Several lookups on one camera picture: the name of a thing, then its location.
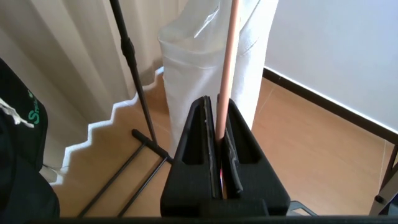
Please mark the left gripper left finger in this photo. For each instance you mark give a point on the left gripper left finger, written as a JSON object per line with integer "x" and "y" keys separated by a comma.
{"x": 189, "y": 180}

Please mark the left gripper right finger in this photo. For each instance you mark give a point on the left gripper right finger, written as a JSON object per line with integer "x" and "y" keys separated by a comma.
{"x": 258, "y": 183}

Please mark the white garment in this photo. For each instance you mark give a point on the white garment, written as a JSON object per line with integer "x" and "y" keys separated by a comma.
{"x": 192, "y": 77}

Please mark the pink clothes hanger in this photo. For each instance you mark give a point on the pink clothes hanger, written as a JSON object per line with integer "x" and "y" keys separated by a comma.
{"x": 228, "y": 62}

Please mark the black shorts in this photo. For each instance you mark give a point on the black shorts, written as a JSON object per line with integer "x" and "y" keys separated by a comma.
{"x": 21, "y": 186}

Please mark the black clothes rack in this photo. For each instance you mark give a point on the black clothes rack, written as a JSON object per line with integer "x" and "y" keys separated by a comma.
{"x": 129, "y": 53}

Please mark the beige curtain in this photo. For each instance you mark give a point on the beige curtain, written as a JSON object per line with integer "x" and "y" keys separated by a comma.
{"x": 62, "y": 46}

